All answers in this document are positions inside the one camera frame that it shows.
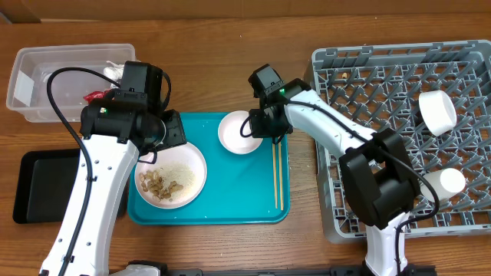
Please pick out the white paper cup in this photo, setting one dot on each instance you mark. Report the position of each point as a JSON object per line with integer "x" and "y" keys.
{"x": 446, "y": 183}

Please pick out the peanuts pile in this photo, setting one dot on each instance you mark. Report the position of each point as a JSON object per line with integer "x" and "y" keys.
{"x": 153, "y": 182}

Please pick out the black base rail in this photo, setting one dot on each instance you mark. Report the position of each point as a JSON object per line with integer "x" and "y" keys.
{"x": 139, "y": 267}

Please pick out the black plastic tray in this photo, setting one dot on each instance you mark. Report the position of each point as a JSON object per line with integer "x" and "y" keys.
{"x": 45, "y": 182}

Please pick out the teal serving tray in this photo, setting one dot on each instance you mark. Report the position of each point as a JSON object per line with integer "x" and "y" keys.
{"x": 238, "y": 189}

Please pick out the grey dishwasher rack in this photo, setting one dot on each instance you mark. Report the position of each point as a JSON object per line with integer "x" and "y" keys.
{"x": 379, "y": 86}

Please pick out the clear plastic bin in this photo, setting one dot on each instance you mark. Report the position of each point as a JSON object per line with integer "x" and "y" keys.
{"x": 33, "y": 66}

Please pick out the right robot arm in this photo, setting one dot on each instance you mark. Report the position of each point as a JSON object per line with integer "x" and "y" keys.
{"x": 380, "y": 184}

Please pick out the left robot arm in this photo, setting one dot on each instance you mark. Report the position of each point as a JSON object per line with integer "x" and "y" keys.
{"x": 129, "y": 121}

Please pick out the wooden chopstick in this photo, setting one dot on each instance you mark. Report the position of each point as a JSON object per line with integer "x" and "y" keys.
{"x": 280, "y": 172}
{"x": 274, "y": 175}

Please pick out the white plate with food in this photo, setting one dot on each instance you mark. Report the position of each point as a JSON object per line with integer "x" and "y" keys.
{"x": 187, "y": 154}

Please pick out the red snack wrapper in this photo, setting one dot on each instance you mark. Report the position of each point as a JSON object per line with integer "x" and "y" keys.
{"x": 94, "y": 96}

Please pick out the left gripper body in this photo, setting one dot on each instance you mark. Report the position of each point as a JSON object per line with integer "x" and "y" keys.
{"x": 174, "y": 131}

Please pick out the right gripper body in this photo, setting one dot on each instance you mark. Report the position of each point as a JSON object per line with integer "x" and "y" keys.
{"x": 268, "y": 125}

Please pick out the rice pile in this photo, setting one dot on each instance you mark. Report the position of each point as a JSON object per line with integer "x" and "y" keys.
{"x": 179, "y": 173}

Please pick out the pale green bowl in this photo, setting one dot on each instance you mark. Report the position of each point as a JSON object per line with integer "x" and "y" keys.
{"x": 438, "y": 111}

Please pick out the white tissue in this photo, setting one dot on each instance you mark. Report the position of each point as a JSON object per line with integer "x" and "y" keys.
{"x": 114, "y": 71}

